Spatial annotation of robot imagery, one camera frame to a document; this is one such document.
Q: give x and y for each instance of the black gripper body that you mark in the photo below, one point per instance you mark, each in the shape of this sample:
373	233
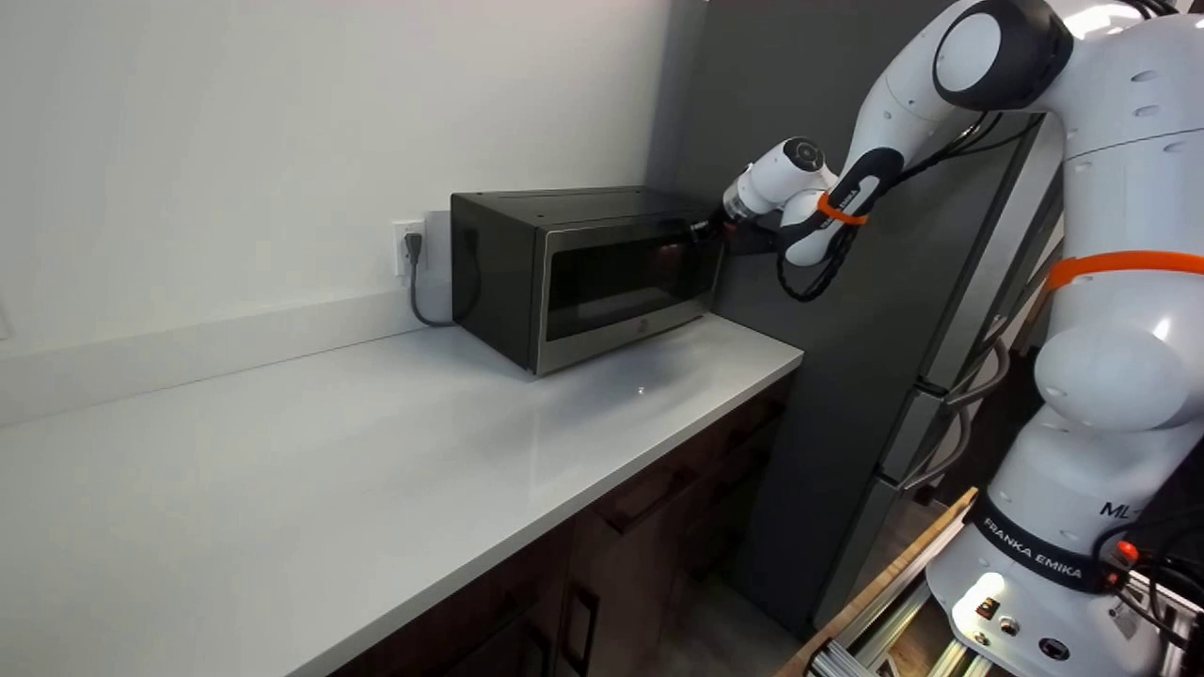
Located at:
748	236

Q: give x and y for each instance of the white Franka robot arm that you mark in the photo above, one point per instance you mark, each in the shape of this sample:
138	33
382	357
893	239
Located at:
1129	352

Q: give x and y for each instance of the black microwave body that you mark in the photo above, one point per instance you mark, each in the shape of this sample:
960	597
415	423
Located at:
494	269

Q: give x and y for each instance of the dark grey refrigerator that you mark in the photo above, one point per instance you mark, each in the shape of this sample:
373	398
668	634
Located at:
831	377

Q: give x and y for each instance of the light wooden board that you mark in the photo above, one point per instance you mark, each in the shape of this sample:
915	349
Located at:
877	582

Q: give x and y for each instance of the white wall outlet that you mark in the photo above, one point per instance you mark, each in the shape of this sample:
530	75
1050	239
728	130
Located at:
405	228

